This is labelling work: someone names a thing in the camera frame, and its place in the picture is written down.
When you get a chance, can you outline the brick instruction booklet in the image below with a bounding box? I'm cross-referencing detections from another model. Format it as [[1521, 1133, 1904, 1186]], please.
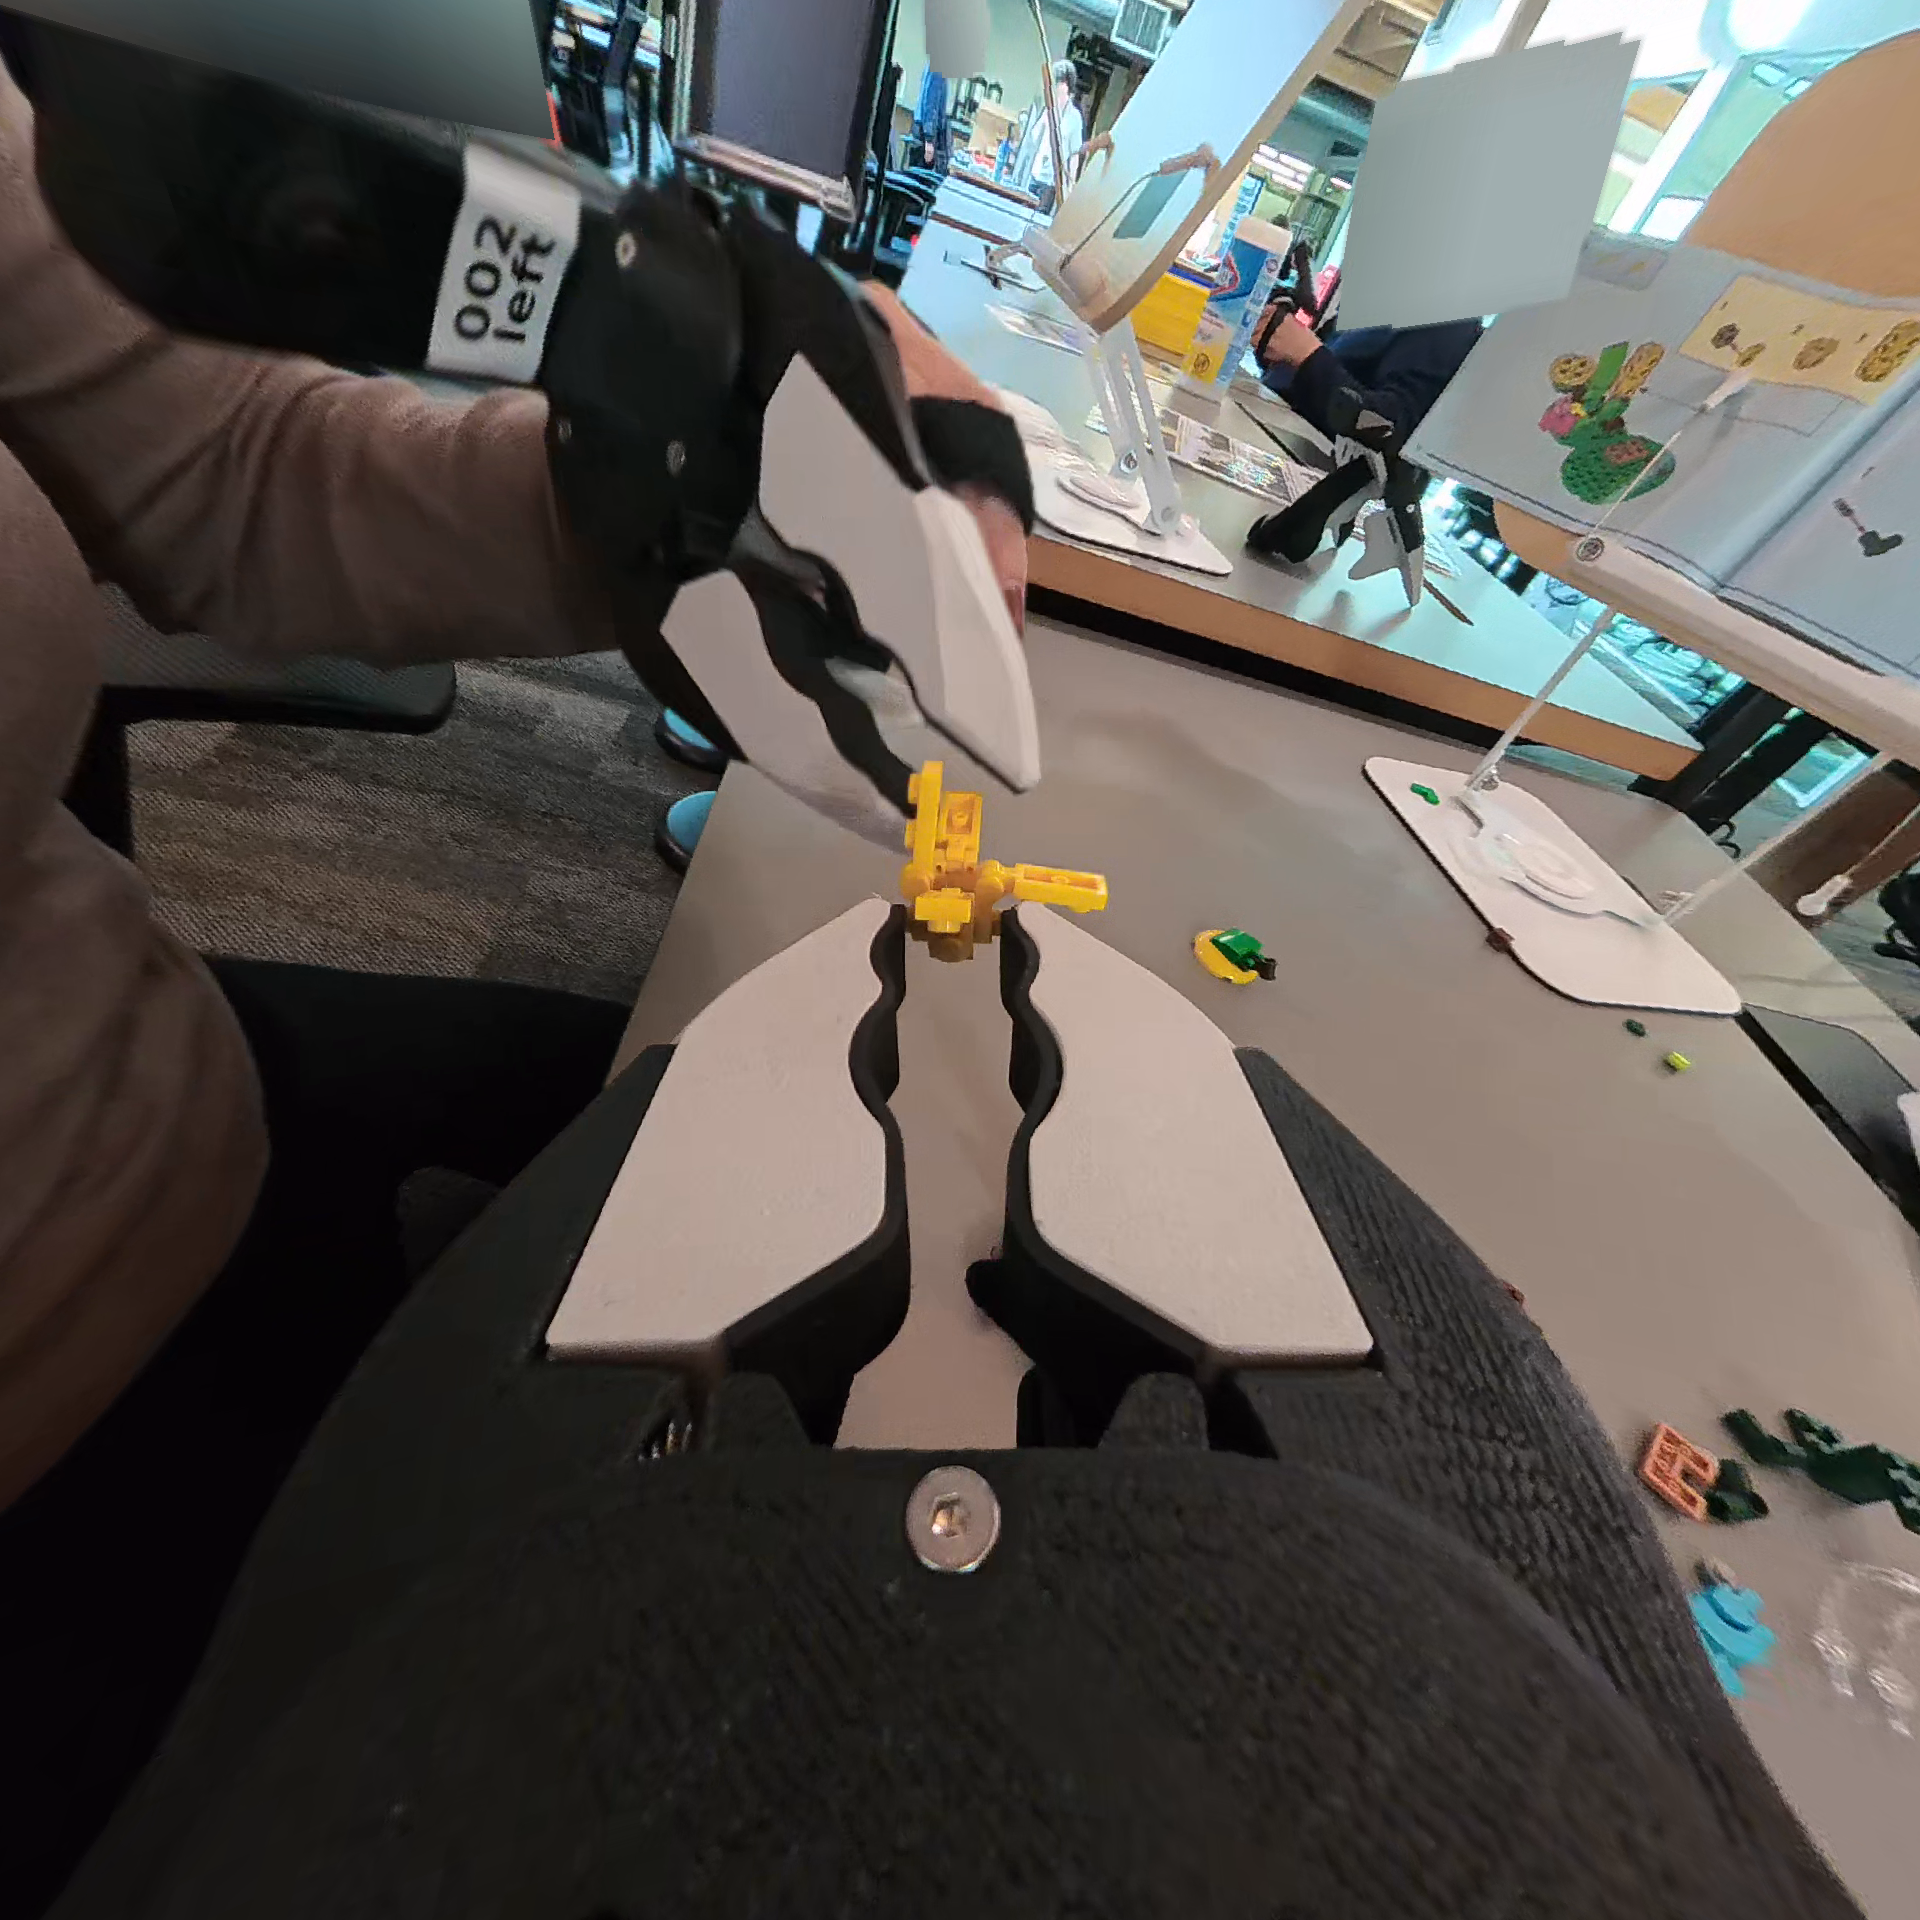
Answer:
[[1400, 230, 1920, 681]]

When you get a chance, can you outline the blue round base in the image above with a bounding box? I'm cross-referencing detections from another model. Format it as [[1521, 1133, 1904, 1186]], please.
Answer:
[[651, 700, 742, 873]]

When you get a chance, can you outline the yellow box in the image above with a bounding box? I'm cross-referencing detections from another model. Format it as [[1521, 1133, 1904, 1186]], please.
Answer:
[[1121, 274, 1207, 380]]

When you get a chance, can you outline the person's right hand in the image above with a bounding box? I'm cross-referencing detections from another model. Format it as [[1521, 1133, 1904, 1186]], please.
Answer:
[[861, 279, 1040, 638]]

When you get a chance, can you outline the white booklet stand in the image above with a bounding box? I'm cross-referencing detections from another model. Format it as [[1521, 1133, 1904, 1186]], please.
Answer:
[[1357, 358, 1920, 1015]]

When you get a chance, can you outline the tan frame brick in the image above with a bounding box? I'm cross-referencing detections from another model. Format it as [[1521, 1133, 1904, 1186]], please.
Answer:
[[1634, 1420, 1724, 1521]]

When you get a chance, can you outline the large black display screen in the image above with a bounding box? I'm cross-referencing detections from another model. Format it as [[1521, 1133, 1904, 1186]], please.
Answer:
[[681, 0, 906, 205]]

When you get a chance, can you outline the white folding stand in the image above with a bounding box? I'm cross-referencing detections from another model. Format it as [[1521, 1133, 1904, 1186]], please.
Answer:
[[979, 138, 1238, 578]]

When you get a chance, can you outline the person's left forearm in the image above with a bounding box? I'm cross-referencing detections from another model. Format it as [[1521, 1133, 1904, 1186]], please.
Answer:
[[0, 339, 660, 664]]

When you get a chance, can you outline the clear curved brick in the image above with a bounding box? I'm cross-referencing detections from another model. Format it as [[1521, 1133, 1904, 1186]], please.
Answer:
[[1804, 1562, 1920, 1715]]

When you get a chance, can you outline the dark green brick piece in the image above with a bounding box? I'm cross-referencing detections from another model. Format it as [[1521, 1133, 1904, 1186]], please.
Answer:
[[1705, 1407, 1920, 1533]]

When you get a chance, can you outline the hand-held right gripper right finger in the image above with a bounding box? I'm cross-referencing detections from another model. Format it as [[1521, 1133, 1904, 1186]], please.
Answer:
[[997, 905, 1378, 1372]]

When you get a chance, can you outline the spare black white gripper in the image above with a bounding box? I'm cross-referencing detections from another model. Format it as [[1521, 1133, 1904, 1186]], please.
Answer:
[[1247, 435, 1448, 610]]

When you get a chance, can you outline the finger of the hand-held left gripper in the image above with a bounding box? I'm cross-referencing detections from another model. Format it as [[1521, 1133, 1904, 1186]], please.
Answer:
[[657, 568, 923, 855], [758, 349, 1048, 796]]

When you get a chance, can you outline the grey desk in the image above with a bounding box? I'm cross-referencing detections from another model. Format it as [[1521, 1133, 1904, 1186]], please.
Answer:
[[602, 620, 1920, 1920]]

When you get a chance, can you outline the large teal arch brick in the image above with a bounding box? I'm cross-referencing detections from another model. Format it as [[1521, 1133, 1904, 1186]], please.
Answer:
[[1685, 1559, 1783, 1699]]

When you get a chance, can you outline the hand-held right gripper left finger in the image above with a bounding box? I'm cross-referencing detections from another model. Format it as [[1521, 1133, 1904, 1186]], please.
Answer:
[[546, 901, 913, 1378]]

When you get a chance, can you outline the yellow brick flower assembly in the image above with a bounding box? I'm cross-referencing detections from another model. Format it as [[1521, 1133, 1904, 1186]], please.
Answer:
[[896, 759, 1113, 966]]

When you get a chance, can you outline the person's brown sweater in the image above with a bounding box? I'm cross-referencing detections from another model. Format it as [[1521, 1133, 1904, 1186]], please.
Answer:
[[0, 61, 276, 1512]]

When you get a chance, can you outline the wooden booklet board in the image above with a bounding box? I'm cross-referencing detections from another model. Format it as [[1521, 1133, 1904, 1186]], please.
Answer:
[[1490, 32, 1920, 604]]

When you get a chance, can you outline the pale wooden board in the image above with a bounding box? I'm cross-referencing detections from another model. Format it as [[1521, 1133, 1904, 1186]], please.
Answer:
[[1048, 0, 1373, 337]]

